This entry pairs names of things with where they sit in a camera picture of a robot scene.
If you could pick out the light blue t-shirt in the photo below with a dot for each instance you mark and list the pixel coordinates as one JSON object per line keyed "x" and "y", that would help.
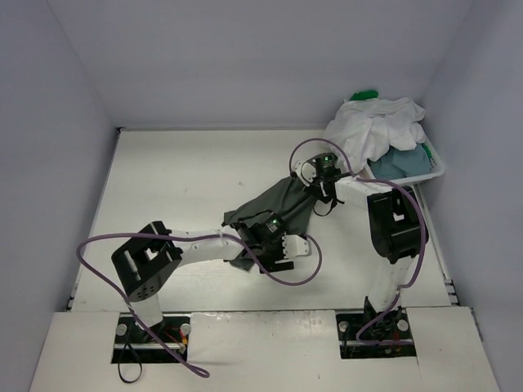
{"x": 397, "y": 164}

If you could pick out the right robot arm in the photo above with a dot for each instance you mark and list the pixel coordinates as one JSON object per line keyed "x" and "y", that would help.
{"x": 397, "y": 230}

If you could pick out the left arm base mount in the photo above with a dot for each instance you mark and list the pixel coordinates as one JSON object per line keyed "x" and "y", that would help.
{"x": 133, "y": 345}

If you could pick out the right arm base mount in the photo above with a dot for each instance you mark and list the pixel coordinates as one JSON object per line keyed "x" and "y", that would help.
{"x": 390, "y": 338}

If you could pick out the dark grey t-shirt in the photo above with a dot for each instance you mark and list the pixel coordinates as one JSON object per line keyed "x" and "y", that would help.
{"x": 287, "y": 198}

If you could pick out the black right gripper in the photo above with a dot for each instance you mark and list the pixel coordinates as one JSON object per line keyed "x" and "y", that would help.
{"x": 317, "y": 184}

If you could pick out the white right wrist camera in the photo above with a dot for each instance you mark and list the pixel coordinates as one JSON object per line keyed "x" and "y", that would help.
{"x": 305, "y": 172}

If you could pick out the white plastic laundry basket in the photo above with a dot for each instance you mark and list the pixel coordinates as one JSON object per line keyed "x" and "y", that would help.
{"x": 437, "y": 167}

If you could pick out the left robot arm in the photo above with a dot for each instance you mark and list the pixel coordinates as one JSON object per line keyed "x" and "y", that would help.
{"x": 144, "y": 265}

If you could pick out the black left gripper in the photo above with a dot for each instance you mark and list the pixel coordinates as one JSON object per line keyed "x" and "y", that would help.
{"x": 248, "y": 230}

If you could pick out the white t-shirt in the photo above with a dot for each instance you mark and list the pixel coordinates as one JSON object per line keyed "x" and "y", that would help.
{"x": 338, "y": 132}

